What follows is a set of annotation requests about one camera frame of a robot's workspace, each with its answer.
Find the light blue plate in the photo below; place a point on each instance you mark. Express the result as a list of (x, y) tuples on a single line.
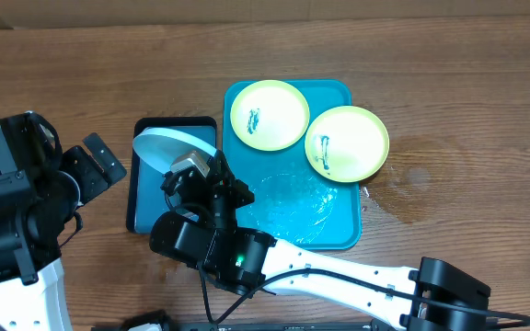
[(160, 147)]

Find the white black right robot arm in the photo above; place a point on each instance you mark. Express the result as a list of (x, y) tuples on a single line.
[(202, 232)]

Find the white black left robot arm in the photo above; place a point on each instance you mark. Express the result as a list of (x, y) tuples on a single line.
[(39, 194)]

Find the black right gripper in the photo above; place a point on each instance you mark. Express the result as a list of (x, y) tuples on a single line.
[(221, 169)]

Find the black-rimmed water tray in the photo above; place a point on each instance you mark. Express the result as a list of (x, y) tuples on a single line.
[(146, 200)]

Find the teal plastic serving tray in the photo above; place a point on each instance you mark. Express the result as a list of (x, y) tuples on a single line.
[(292, 200)]

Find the yellow plate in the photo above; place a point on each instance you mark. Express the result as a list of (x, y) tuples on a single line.
[(269, 115), (347, 144)]

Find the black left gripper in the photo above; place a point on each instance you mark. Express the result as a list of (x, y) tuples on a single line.
[(96, 176)]

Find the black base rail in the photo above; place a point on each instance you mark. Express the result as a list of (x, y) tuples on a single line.
[(160, 321)]

